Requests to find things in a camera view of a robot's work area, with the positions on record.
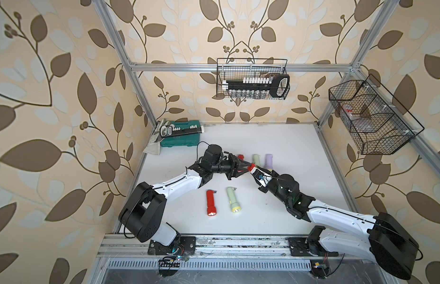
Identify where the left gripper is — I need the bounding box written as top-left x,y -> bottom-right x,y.
210,153 -> 251,181

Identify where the green flashlight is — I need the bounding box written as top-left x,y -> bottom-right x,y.
253,154 -> 261,166
227,187 -> 241,213

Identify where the purple flashlight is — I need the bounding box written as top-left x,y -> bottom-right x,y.
264,154 -> 274,170

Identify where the green flashlight front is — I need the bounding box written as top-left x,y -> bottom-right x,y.
227,187 -> 241,213

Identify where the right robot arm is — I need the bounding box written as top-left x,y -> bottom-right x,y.
252,168 -> 420,280

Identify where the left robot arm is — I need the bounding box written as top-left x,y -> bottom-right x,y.
118,144 -> 252,249

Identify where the green tool case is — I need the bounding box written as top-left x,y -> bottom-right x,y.
159,121 -> 204,147

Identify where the socket set on case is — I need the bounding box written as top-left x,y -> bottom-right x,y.
160,125 -> 204,138

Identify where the socket set in basket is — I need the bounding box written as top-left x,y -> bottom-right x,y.
220,74 -> 290,100

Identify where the folded paper manual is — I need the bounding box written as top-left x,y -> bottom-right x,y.
143,118 -> 169,155

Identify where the red item in basket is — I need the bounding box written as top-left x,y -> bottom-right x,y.
342,104 -> 354,116

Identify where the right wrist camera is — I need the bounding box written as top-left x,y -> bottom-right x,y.
250,167 -> 273,187

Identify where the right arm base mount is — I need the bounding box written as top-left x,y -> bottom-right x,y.
287,237 -> 339,257

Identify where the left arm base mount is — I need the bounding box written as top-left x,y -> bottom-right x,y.
148,236 -> 196,256

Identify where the black wire basket centre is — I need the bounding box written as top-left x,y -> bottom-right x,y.
216,58 -> 290,100

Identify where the black wire basket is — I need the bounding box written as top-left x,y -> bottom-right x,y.
216,58 -> 290,100
329,74 -> 425,155

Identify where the black wire basket right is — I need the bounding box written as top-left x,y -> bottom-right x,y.
329,74 -> 425,155

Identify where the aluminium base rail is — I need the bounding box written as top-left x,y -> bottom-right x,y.
94,234 -> 382,273

